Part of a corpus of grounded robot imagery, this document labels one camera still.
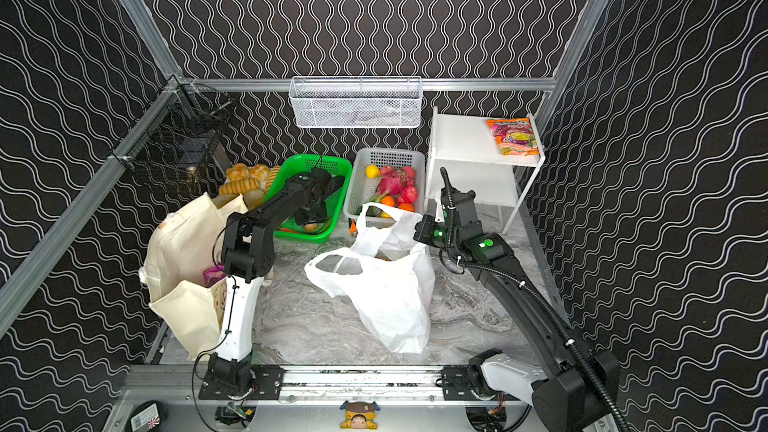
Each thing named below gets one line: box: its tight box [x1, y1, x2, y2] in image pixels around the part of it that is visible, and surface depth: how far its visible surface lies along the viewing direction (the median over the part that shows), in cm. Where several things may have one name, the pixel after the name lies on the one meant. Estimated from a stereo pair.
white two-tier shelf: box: [424, 106, 546, 234], surface depth 86 cm
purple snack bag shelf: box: [203, 263, 226, 288], surface depth 82 cm
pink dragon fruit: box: [378, 170, 408, 195], surface depth 105 cm
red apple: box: [401, 185, 418, 204], surface depth 105 cm
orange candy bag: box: [486, 117, 541, 156], surface depth 82 cm
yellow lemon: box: [365, 164, 380, 179], surface depth 119 cm
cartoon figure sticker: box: [339, 400, 380, 430], surface depth 70 cm
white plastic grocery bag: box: [304, 203, 435, 354], surface depth 71 cm
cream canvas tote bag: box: [140, 192, 249, 361], surface depth 74 cm
